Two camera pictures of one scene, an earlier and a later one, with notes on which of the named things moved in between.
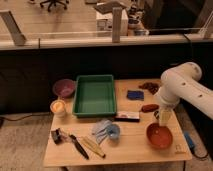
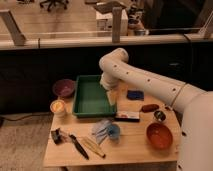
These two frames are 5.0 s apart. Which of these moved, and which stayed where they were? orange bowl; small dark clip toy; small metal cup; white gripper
Moved: white gripper
Stayed: small metal cup; small dark clip toy; orange bowl
